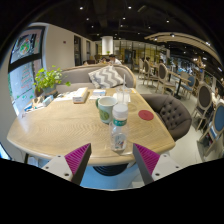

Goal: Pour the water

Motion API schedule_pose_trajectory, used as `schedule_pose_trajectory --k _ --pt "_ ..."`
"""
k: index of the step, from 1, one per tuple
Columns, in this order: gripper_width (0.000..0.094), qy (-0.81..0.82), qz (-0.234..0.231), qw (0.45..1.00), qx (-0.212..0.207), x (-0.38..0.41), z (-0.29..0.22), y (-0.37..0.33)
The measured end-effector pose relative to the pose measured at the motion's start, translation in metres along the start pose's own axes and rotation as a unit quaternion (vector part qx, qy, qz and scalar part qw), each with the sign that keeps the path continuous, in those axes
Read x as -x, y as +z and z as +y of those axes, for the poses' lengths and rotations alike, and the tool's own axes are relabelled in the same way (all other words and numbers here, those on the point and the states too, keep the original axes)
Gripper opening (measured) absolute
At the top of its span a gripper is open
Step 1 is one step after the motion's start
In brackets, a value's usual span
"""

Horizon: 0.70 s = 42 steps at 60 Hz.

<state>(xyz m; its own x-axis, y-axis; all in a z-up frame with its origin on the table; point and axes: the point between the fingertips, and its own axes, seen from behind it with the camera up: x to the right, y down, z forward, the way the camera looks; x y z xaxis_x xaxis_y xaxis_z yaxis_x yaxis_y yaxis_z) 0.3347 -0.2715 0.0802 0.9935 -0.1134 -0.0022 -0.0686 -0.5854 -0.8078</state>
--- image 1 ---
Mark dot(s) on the white and green mug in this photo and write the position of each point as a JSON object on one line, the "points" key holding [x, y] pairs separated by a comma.
{"points": [[106, 111]]}

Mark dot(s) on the white tissue box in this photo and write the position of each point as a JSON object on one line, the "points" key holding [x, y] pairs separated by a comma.
{"points": [[80, 95]]}

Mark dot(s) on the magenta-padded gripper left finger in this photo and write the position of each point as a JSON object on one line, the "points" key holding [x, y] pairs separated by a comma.
{"points": [[77, 159]]}

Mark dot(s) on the dark-legged dining table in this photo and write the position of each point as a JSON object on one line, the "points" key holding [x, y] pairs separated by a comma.
{"points": [[178, 77]]}

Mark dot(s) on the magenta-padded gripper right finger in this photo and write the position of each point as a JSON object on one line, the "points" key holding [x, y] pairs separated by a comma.
{"points": [[146, 159]]}

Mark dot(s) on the group of ceiling lights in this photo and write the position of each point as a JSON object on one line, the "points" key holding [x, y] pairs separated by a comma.
{"points": [[124, 17]]}

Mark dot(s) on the flat round red coaster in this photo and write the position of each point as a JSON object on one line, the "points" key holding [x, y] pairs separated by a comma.
{"points": [[146, 115]]}

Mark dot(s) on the person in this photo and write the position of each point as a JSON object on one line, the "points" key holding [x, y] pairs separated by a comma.
{"points": [[115, 60]]}

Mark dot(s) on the group of dining chairs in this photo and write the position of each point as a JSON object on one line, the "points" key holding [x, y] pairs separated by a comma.
{"points": [[203, 98]]}

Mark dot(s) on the grey sofa with wooden trim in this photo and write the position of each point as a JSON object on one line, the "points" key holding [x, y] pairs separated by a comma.
{"points": [[75, 76]]}

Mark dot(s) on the grey white chevron pillow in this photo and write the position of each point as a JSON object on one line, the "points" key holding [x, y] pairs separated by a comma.
{"points": [[106, 77]]}

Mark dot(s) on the clear plastic water bottle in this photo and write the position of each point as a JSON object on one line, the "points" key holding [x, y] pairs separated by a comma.
{"points": [[119, 133]]}

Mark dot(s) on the green potted plant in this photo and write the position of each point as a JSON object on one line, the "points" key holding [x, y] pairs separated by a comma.
{"points": [[48, 79]]}

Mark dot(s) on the small blue white booklet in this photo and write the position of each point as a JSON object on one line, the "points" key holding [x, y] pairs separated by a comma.
{"points": [[98, 94]]}

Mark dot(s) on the dark grey tufted armchair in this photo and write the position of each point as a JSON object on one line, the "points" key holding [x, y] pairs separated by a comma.
{"points": [[170, 111]]}

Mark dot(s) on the window with colourful posters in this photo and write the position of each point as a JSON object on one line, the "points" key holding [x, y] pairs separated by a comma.
{"points": [[25, 66]]}

